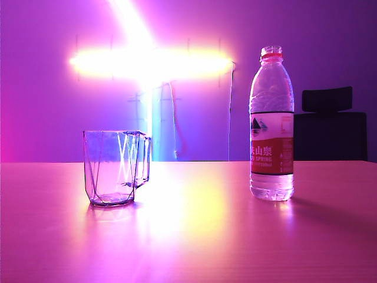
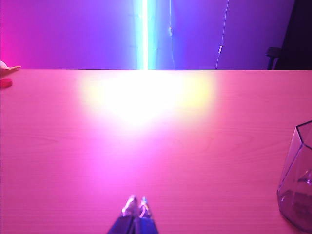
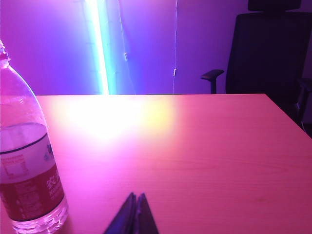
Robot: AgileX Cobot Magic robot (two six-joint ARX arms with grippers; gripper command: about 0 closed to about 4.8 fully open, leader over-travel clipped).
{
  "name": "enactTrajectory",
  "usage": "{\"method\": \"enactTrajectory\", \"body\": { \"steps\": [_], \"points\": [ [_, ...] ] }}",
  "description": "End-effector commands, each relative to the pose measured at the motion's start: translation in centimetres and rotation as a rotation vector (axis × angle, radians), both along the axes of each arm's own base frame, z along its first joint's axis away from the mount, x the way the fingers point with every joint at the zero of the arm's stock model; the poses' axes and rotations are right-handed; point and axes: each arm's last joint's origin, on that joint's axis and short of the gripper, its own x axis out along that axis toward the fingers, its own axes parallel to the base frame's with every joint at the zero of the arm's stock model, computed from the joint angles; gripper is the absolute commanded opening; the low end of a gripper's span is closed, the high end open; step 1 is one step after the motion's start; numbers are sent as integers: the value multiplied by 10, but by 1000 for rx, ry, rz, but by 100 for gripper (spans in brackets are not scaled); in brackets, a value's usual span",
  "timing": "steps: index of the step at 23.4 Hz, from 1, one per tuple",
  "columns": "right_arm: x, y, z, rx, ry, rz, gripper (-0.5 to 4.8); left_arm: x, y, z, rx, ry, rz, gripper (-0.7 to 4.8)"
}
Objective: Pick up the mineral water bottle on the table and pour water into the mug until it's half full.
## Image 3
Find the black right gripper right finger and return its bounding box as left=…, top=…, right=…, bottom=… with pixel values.
left=135, top=193, right=160, bottom=234

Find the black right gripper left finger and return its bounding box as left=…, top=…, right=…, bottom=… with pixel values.
left=103, top=192, right=137, bottom=234

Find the clear water bottle red label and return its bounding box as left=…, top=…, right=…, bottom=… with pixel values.
left=0, top=39, right=69, bottom=234

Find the cyan LED light strip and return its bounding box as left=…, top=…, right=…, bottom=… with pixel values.
left=84, top=0, right=119, bottom=96

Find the black office chair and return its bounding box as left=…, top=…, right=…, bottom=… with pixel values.
left=200, top=0, right=312, bottom=137

